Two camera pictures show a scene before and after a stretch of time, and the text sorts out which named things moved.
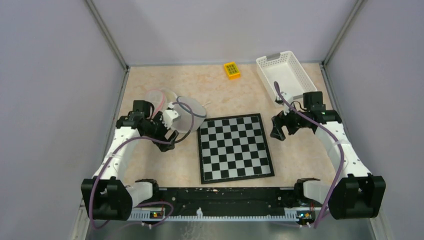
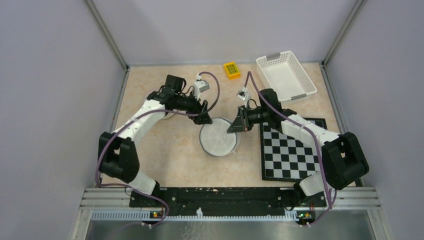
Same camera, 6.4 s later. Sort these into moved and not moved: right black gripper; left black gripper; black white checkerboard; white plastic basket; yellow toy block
Moved: black white checkerboard; left black gripper; right black gripper
Not moved: white plastic basket; yellow toy block
